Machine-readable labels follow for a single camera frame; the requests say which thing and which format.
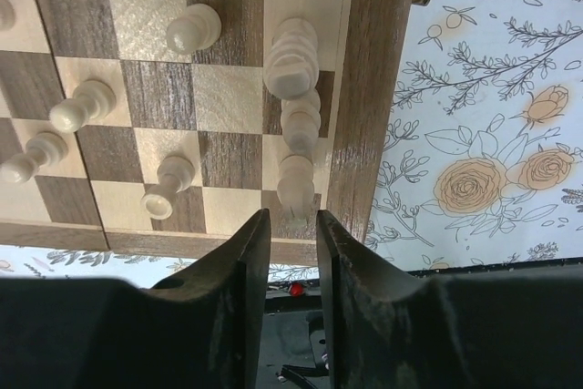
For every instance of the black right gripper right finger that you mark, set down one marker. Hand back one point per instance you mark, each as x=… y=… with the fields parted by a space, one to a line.
x=518 y=326

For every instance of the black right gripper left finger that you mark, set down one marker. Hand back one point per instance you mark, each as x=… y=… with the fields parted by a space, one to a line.
x=197 y=328

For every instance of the wooden chess board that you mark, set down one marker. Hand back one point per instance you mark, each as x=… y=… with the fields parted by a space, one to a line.
x=211 y=107

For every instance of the white chess bishop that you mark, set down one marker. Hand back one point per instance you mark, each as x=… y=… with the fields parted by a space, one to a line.
x=301 y=122

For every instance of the white chess king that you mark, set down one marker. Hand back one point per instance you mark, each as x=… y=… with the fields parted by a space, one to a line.
x=291 y=67

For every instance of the white chess knight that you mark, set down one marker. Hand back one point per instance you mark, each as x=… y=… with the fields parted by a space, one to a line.
x=295 y=188

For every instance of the floral table mat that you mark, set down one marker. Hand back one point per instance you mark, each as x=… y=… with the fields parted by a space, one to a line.
x=482 y=155

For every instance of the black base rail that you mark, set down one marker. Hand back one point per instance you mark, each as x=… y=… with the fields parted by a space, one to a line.
x=293 y=350

